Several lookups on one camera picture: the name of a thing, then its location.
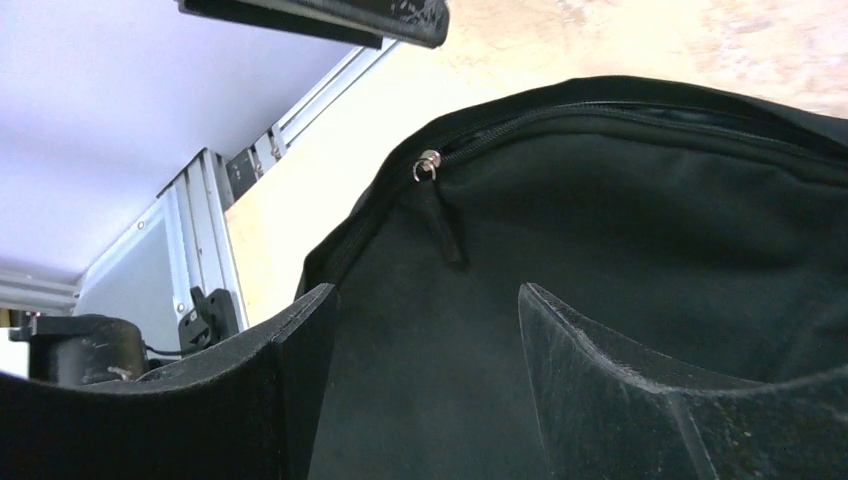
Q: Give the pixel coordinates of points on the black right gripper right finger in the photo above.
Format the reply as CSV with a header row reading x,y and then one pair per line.
x,y
608,407

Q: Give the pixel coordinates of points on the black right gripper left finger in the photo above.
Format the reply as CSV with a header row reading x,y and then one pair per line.
x,y
246,408

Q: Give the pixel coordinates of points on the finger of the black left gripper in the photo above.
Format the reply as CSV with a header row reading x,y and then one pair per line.
x,y
362,23

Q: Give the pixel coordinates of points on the black student backpack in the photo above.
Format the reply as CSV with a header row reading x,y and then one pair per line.
x,y
708,226

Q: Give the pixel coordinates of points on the aluminium table frame rail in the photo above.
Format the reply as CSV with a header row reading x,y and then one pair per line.
x,y
182,239

